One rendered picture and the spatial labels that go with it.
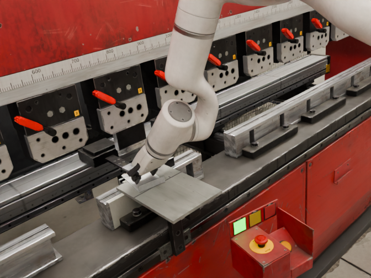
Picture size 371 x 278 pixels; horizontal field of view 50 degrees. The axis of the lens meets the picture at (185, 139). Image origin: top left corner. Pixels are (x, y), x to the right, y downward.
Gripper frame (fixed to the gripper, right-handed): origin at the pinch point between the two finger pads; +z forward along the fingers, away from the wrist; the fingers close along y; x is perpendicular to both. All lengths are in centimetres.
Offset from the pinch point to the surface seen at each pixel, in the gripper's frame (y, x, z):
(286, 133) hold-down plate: -68, 10, 8
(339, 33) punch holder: -114, -13, -13
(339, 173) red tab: -101, 36, 27
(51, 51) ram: 17.9, -27.8, -29.7
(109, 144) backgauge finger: -3.7, -19.6, 15.3
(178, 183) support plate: -5.0, 8.8, -4.4
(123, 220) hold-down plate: 9.6, 7.5, 9.3
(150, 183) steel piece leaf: 1.5, 4.4, -2.6
